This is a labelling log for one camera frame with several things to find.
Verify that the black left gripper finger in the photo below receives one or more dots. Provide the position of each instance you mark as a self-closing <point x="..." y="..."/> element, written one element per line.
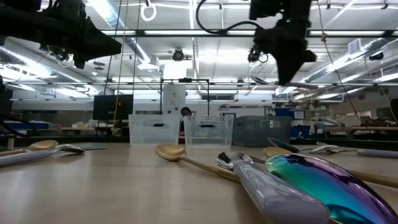
<point x="99" y="34"/>
<point x="99" y="51"/>

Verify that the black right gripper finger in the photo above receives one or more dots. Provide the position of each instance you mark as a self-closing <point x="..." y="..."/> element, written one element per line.
<point x="287" y="67"/>
<point x="309" y="55"/>

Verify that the gold spoon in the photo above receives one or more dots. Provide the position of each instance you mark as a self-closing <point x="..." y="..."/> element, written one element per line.
<point x="276" y="151"/>

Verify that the rainbow iridescent spoon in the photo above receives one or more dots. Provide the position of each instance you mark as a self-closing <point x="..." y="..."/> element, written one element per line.
<point x="93" y="148"/>
<point x="326" y="186"/>

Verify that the wooden spoon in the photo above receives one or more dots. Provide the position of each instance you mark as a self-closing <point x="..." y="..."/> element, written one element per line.
<point x="171" y="152"/>
<point x="42" y="145"/>

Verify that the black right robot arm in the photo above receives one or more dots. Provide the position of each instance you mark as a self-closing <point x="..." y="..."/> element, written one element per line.
<point x="280" y="9"/>

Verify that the blue box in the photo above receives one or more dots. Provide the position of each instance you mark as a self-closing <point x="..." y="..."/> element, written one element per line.
<point x="284" y="112"/>

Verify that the black monitor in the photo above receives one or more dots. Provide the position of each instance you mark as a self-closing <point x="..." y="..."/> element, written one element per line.
<point x="112" y="107"/>

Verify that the grey plastic bin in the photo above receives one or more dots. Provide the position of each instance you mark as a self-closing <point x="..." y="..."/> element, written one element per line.
<point x="261" y="132"/>

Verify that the clear plastic bin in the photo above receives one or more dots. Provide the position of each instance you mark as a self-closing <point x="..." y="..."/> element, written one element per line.
<point x="154" y="130"/>
<point x="208" y="132"/>

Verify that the blue storage crate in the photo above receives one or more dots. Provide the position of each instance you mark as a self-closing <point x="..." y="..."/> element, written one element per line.
<point x="25" y="125"/>

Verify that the wooden workbench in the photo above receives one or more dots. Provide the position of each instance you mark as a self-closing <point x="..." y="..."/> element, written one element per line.
<point x="373" y="128"/>

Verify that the person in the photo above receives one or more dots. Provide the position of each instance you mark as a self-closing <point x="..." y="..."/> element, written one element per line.
<point x="185" y="111"/>

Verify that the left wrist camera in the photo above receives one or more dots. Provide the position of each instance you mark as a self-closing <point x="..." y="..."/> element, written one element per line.
<point x="65" y="11"/>

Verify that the black hanging camera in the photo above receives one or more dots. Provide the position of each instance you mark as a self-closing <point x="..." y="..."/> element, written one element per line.
<point x="254" y="56"/>

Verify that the round black ceiling camera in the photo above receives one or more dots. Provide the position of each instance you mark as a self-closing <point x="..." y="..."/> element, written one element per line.
<point x="178" y="55"/>

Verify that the black overhead frame bar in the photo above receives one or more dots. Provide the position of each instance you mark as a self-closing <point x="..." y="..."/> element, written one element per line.
<point x="186" y="35"/>

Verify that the black table frame rail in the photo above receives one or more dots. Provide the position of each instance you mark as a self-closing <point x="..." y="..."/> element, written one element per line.
<point x="62" y="139"/>

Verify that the silver metal post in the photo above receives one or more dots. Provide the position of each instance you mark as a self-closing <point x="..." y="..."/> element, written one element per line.
<point x="11" y="142"/>

